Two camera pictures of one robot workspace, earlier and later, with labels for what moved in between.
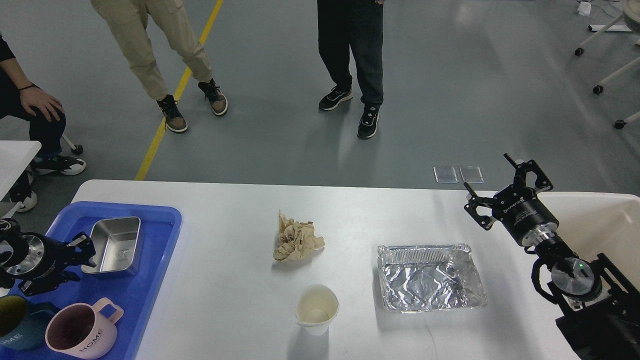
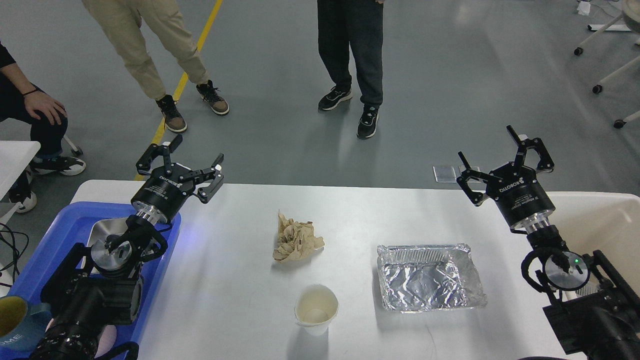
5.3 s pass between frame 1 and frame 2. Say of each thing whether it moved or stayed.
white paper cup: stayed
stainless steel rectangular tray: stayed
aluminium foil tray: stayed
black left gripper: moved
